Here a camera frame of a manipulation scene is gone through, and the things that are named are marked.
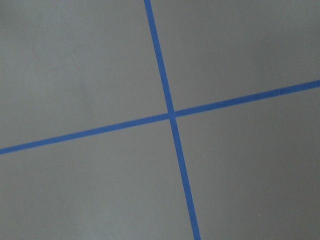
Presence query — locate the blue tape line lengthwise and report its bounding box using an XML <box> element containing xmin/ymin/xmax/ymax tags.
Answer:
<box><xmin>144</xmin><ymin>0</ymin><xmax>201</xmax><ymax>240</ymax></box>

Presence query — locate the blue tape line crosswise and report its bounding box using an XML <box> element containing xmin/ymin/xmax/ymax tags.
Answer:
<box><xmin>0</xmin><ymin>80</ymin><xmax>320</xmax><ymax>155</ymax></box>

